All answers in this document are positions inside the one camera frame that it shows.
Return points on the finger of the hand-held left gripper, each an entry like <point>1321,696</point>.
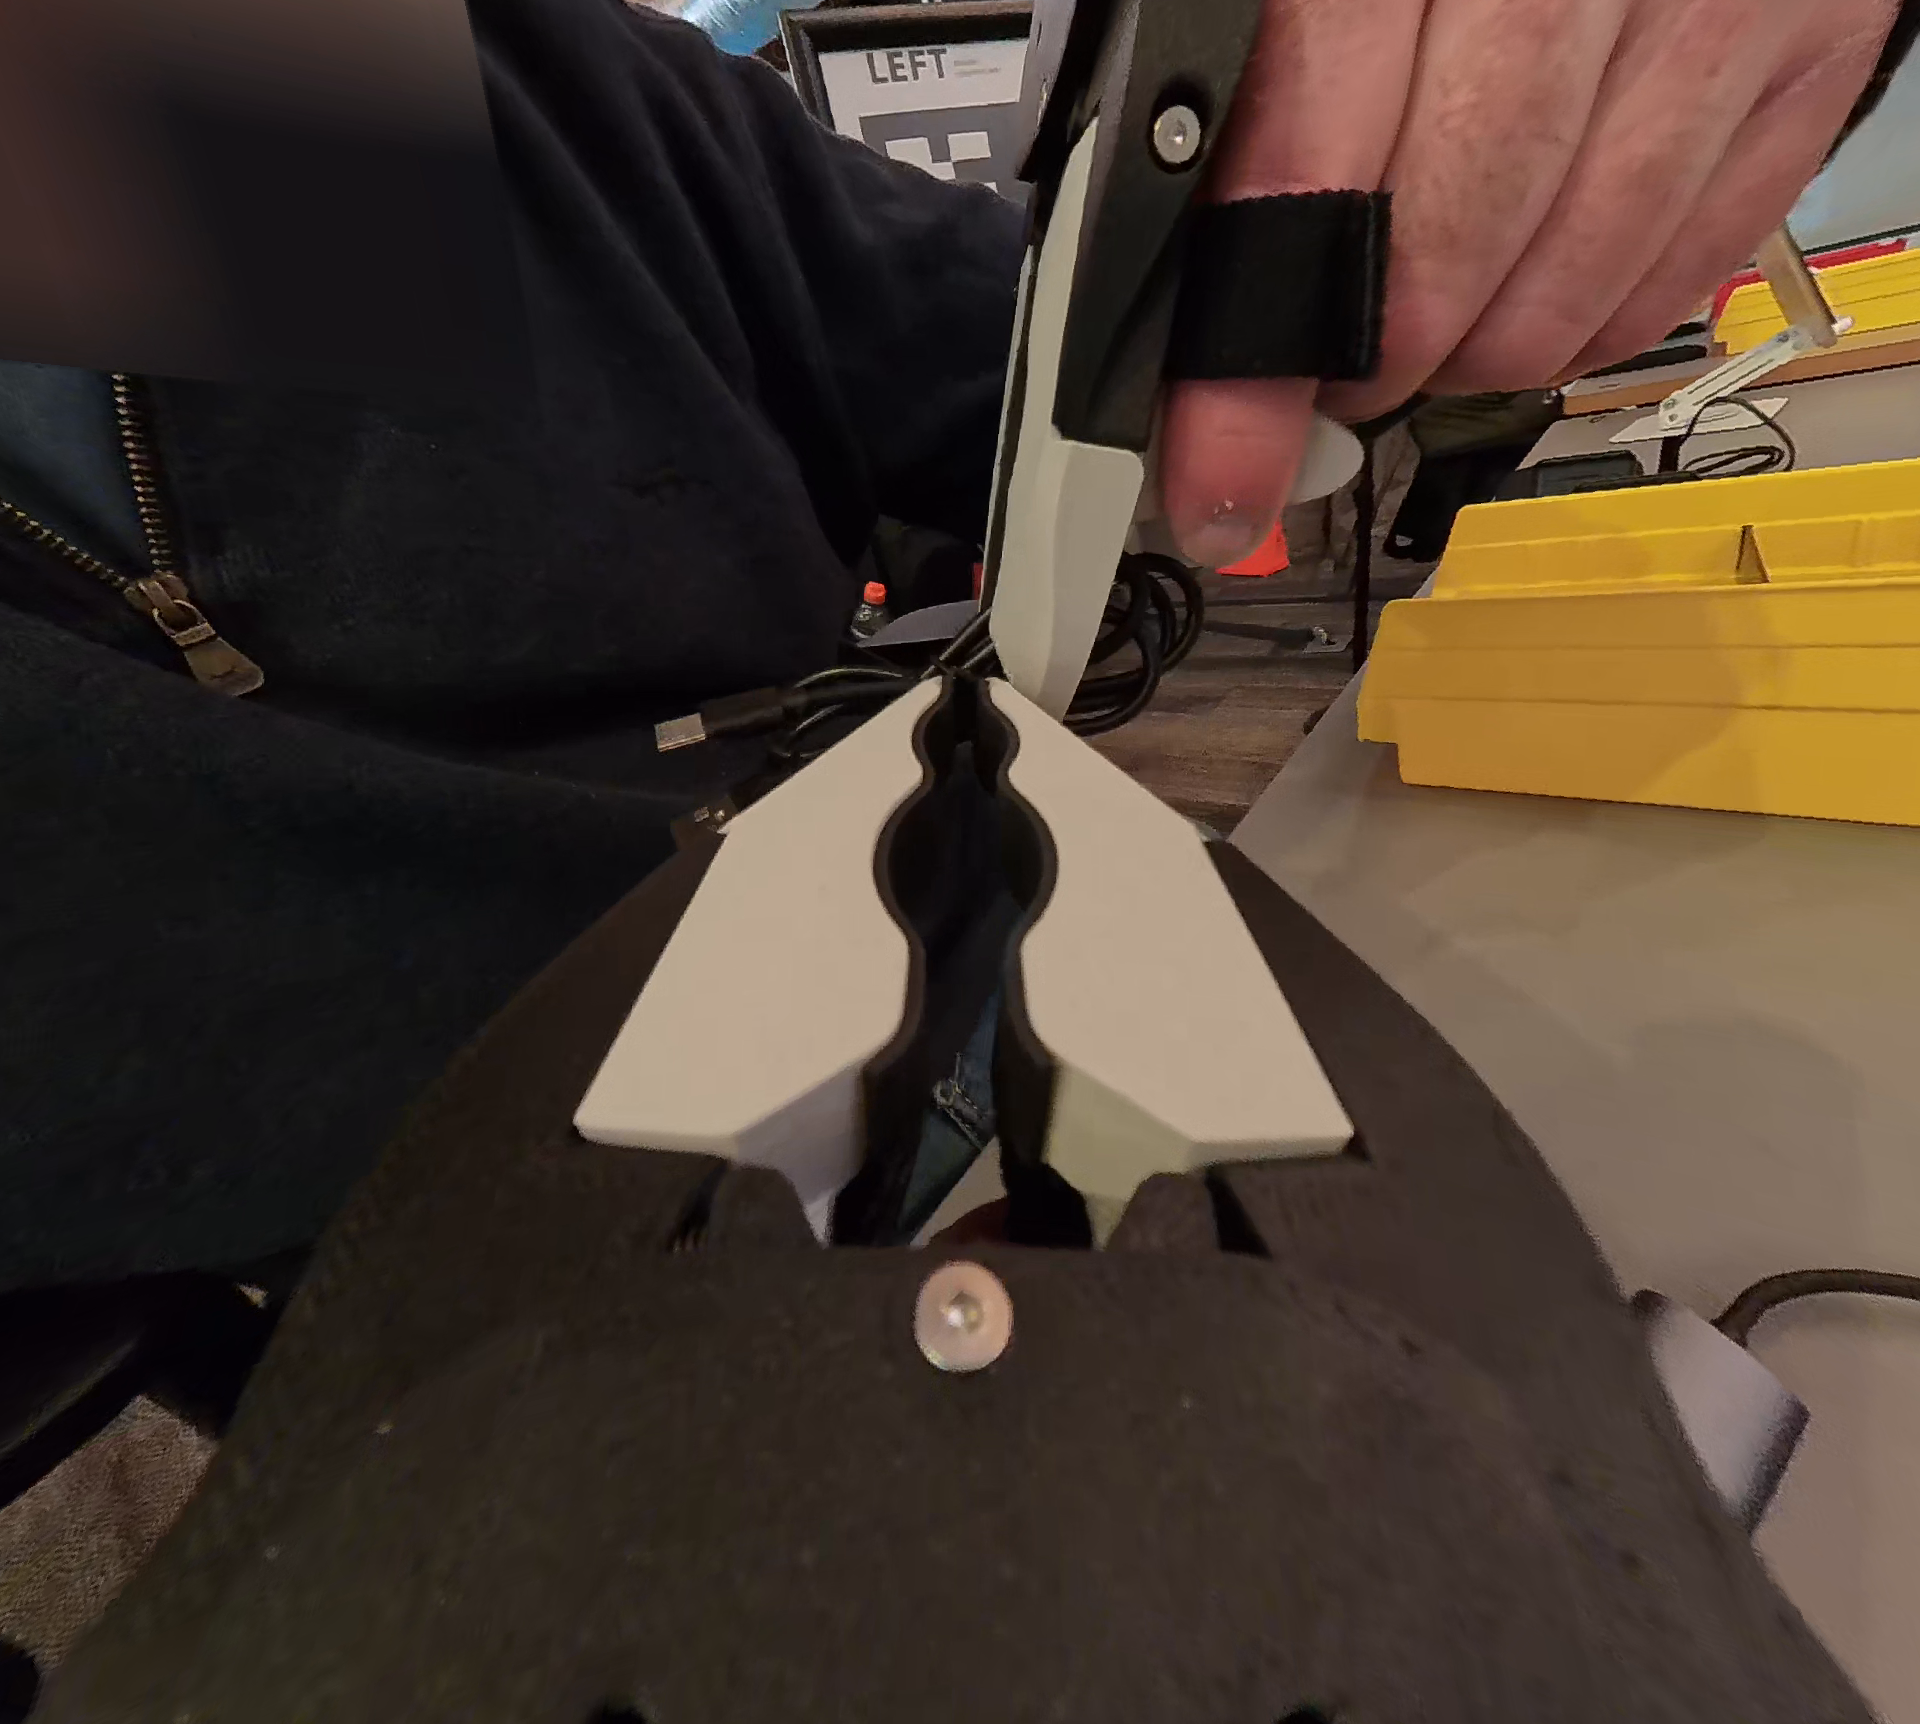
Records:
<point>1088,553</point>

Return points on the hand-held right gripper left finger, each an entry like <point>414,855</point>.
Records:
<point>747,1004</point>

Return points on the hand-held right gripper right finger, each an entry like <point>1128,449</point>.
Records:
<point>1169,1004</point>

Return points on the large yellow plastic bin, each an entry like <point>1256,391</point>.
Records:
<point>1648,676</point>

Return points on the person's left hand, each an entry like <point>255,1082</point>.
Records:
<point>1576,75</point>

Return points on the orange cone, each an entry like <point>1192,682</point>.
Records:
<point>1259,553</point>

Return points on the red capped bottle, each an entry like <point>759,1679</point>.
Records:
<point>872,614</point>

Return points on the person in dark jacket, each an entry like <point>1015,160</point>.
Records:
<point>599,479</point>

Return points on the white stand with clear arms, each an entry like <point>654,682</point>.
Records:
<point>1740,369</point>

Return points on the small yellow parts bin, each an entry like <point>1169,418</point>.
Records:
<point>1845,301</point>

